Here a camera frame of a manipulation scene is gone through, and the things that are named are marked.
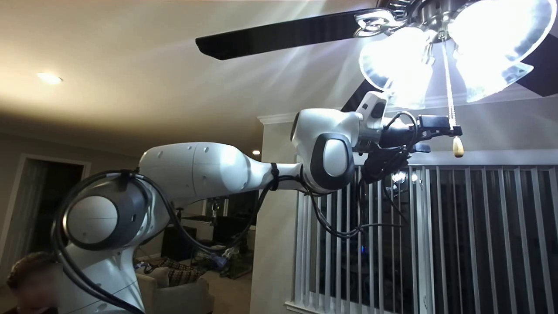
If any beige armchair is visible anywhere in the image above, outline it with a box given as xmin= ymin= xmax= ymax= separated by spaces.
xmin=12 ymin=254 xmax=64 ymax=314

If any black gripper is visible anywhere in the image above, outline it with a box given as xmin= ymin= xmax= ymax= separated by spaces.
xmin=378 ymin=114 xmax=465 ymax=149

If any white blinds valance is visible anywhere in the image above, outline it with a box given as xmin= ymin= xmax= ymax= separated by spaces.
xmin=406 ymin=149 xmax=558 ymax=170

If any frosted glass lamp shade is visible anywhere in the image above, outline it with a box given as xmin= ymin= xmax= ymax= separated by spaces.
xmin=357 ymin=25 xmax=439 ymax=112
xmin=444 ymin=0 xmax=558 ymax=105

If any silver ceiling fan housing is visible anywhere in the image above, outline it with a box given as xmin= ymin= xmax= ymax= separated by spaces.
xmin=352 ymin=0 xmax=484 ymax=41

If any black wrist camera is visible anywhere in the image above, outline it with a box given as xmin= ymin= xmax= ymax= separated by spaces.
xmin=359 ymin=142 xmax=413 ymax=186

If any long fan pull chain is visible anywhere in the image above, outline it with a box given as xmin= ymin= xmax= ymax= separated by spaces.
xmin=439 ymin=39 xmax=467 ymax=161

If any beige sofa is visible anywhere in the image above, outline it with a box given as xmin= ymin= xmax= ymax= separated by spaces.
xmin=134 ymin=262 xmax=216 ymax=314

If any white railing gate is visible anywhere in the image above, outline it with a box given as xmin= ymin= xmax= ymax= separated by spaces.
xmin=291 ymin=165 xmax=558 ymax=314

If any round recessed ceiling light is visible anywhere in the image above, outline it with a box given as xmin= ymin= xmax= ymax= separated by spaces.
xmin=35 ymin=70 xmax=66 ymax=88

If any dark ceiling fan blade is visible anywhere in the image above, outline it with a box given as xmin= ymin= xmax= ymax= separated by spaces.
xmin=340 ymin=77 xmax=380 ymax=114
xmin=193 ymin=6 xmax=382 ymax=62
xmin=514 ymin=34 xmax=558 ymax=100

